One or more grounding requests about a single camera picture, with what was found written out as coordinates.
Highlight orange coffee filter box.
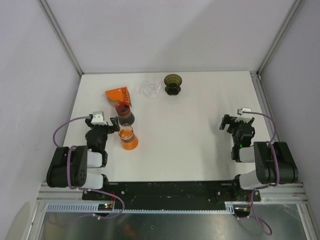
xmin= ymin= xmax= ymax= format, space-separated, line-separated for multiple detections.
xmin=104 ymin=86 xmax=132 ymax=107

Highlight orange glass carafe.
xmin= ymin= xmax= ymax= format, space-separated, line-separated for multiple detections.
xmin=118 ymin=123 xmax=139 ymax=151

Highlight dark green dripper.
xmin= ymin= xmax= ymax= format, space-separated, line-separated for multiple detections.
xmin=164 ymin=74 xmax=182 ymax=96

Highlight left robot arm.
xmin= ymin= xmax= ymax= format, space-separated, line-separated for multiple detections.
xmin=46 ymin=112 xmax=120 ymax=200

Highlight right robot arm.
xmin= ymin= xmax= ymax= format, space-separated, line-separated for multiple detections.
xmin=219 ymin=108 xmax=299 ymax=201

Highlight clear glass dripper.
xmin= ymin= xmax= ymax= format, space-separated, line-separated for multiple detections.
xmin=139 ymin=78 xmax=161 ymax=100

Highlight black red carafe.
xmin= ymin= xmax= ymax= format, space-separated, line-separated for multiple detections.
xmin=115 ymin=101 xmax=135 ymax=126

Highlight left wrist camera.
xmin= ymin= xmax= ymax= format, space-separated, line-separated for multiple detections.
xmin=91 ymin=111 xmax=106 ymax=126

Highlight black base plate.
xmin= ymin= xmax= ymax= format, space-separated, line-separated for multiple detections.
xmin=81 ymin=180 xmax=262 ymax=211

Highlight grey cable duct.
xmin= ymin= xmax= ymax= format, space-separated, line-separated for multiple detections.
xmin=44 ymin=201 xmax=251 ymax=214

